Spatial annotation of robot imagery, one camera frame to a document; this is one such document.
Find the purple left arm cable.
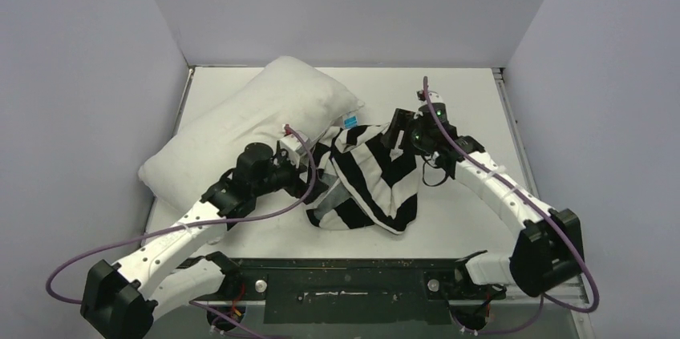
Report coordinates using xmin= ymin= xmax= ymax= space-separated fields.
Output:
xmin=44 ymin=124 xmax=322 ymax=317

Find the black white striped pillowcase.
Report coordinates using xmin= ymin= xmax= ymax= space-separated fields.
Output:
xmin=306 ymin=124 xmax=422 ymax=235

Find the white pillow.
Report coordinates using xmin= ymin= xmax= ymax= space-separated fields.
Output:
xmin=138 ymin=56 xmax=364 ymax=212

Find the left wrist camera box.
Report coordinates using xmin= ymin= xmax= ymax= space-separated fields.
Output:
xmin=283 ymin=124 xmax=309 ymax=144

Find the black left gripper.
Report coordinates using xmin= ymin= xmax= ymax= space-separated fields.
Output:
xmin=252 ymin=149 xmax=328 ymax=204

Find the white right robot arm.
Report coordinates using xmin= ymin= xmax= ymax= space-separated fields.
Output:
xmin=382 ymin=103 xmax=583 ymax=297

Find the black metal base rail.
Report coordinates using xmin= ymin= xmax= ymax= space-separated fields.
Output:
xmin=115 ymin=256 xmax=588 ymax=339

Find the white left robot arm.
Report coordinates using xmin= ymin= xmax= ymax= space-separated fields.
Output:
xmin=79 ymin=130 xmax=316 ymax=338

